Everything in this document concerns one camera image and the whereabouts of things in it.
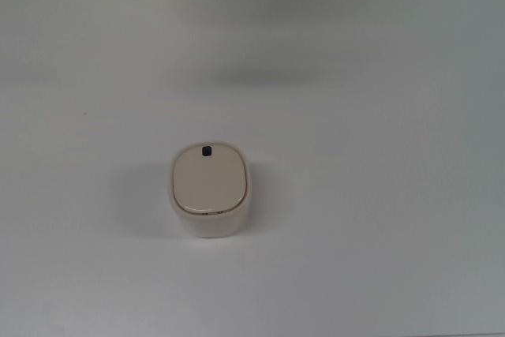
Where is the small white lidded trash can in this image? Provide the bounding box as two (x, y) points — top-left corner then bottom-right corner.
(169, 141), (254, 240)

